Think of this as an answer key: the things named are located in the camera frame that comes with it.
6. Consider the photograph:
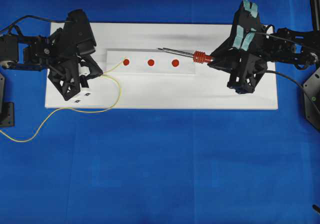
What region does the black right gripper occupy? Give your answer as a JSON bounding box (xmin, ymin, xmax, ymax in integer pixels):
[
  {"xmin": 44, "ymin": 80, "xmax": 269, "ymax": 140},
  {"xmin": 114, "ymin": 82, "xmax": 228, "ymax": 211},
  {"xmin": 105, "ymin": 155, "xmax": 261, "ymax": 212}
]
[{"xmin": 207, "ymin": 0, "xmax": 267, "ymax": 95}]

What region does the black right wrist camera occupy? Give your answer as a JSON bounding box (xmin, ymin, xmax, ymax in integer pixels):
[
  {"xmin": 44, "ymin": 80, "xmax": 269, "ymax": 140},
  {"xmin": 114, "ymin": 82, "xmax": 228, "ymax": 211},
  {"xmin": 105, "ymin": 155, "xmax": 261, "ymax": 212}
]
[{"xmin": 230, "ymin": 0, "xmax": 261, "ymax": 51}]

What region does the yellow solder wire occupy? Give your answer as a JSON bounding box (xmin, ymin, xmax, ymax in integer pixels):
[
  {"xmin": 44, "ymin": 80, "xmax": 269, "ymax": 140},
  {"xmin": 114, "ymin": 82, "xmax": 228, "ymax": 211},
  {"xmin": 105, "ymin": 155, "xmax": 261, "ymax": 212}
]
[{"xmin": 0, "ymin": 60, "xmax": 125, "ymax": 144}]

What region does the red handled soldering iron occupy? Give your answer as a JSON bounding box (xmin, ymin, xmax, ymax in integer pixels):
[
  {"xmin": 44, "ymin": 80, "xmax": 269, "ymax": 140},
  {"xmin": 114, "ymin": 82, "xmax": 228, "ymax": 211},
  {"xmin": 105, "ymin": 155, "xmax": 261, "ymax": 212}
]
[{"xmin": 158, "ymin": 47, "xmax": 215, "ymax": 64}]

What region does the blue table cloth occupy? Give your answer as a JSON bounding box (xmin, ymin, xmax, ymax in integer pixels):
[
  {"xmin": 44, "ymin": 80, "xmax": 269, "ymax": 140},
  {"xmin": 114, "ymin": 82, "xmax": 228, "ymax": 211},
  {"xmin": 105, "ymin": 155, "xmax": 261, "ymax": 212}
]
[{"xmin": 0, "ymin": 0, "xmax": 320, "ymax": 224}]

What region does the black aluminium frame rail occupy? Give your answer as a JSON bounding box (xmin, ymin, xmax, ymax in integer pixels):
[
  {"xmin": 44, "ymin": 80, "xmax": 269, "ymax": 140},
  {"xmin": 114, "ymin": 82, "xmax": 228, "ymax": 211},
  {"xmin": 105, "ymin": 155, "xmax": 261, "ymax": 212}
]
[{"xmin": 310, "ymin": 0, "xmax": 320, "ymax": 31}]

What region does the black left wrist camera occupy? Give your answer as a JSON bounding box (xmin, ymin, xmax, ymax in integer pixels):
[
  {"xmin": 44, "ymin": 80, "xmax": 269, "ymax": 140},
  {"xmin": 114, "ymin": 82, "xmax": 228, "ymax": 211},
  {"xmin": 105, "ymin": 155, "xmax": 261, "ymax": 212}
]
[{"xmin": 63, "ymin": 9, "xmax": 97, "ymax": 56}]

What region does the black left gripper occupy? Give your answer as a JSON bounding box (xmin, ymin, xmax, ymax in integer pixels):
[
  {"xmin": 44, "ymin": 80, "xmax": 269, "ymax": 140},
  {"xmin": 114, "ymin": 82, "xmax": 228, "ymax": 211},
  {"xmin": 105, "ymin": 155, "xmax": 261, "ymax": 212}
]
[{"xmin": 47, "ymin": 28, "xmax": 103, "ymax": 101}]

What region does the black soldering iron cable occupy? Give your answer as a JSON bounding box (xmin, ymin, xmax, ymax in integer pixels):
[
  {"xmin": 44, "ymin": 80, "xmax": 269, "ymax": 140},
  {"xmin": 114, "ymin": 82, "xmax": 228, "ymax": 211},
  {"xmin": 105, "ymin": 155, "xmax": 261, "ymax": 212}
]
[{"xmin": 264, "ymin": 70, "xmax": 307, "ymax": 95}]

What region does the black camera cable left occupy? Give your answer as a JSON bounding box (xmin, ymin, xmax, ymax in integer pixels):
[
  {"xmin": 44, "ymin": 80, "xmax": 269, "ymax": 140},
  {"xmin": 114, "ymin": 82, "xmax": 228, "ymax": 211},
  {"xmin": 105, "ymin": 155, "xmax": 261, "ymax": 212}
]
[{"xmin": 0, "ymin": 14, "xmax": 73, "ymax": 35}]

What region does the white raised paper strip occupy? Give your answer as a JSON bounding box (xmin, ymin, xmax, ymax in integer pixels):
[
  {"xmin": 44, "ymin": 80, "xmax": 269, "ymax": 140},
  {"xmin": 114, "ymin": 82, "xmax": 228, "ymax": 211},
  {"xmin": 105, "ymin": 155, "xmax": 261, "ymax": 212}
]
[{"xmin": 102, "ymin": 48, "xmax": 196, "ymax": 76}]

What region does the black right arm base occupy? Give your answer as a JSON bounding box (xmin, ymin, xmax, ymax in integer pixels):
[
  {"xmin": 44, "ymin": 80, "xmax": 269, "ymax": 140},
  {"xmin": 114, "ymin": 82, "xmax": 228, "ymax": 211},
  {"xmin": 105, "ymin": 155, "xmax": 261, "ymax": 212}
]
[{"xmin": 303, "ymin": 68, "xmax": 320, "ymax": 131}]

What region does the middle red dot mark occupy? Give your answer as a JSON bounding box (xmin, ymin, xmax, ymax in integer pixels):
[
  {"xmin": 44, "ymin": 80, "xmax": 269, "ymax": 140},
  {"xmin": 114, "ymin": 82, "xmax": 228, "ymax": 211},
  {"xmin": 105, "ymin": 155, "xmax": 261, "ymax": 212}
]
[{"xmin": 147, "ymin": 59, "xmax": 155, "ymax": 67}]

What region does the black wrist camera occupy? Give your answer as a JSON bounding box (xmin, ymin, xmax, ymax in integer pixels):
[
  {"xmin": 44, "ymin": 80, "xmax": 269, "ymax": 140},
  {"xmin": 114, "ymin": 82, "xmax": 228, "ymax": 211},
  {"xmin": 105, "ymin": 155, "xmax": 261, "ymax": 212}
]
[
  {"xmin": 230, "ymin": 0, "xmax": 261, "ymax": 51},
  {"xmin": 63, "ymin": 9, "xmax": 97, "ymax": 56}
]

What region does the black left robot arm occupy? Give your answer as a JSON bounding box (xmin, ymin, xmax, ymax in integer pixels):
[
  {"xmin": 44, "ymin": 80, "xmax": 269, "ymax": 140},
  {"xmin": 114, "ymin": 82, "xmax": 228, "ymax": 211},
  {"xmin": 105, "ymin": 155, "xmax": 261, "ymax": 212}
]
[{"xmin": 0, "ymin": 24, "xmax": 103, "ymax": 101}]

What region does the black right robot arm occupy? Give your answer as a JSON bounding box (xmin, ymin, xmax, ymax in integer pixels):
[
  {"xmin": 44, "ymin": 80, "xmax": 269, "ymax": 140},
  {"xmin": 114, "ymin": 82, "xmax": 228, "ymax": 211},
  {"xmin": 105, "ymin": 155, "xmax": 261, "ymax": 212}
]
[{"xmin": 208, "ymin": 0, "xmax": 320, "ymax": 94}]

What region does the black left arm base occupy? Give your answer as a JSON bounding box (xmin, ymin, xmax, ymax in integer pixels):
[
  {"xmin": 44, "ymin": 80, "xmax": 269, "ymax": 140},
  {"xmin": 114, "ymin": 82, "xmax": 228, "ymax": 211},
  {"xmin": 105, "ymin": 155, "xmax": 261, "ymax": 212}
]
[{"xmin": 0, "ymin": 71, "xmax": 15, "ymax": 129}]

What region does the left red dot mark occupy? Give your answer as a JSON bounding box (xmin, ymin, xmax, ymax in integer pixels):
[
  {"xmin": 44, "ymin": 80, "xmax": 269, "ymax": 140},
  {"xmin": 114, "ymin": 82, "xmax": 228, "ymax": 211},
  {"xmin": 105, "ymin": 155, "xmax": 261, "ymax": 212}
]
[{"xmin": 122, "ymin": 58, "xmax": 130, "ymax": 66}]

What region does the red dot mark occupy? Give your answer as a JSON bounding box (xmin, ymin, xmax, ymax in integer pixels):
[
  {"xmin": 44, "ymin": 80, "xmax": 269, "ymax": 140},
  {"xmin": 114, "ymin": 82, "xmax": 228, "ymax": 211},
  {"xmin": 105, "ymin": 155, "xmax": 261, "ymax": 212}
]
[
  {"xmin": 171, "ymin": 59, "xmax": 180, "ymax": 67},
  {"xmin": 122, "ymin": 58, "xmax": 130, "ymax": 66},
  {"xmin": 147, "ymin": 59, "xmax": 155, "ymax": 67}
]

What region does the white foam board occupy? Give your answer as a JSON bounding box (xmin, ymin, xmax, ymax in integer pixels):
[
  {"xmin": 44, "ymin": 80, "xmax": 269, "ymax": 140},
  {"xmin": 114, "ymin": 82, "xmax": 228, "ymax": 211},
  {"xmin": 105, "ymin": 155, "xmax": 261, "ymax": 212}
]
[{"xmin": 44, "ymin": 22, "xmax": 278, "ymax": 110}]

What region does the right red dot mark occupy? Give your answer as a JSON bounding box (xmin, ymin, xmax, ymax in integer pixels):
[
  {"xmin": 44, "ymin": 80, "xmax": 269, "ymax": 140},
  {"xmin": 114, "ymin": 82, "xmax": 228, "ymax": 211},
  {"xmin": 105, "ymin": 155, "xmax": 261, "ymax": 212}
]
[{"xmin": 171, "ymin": 59, "xmax": 180, "ymax": 67}]

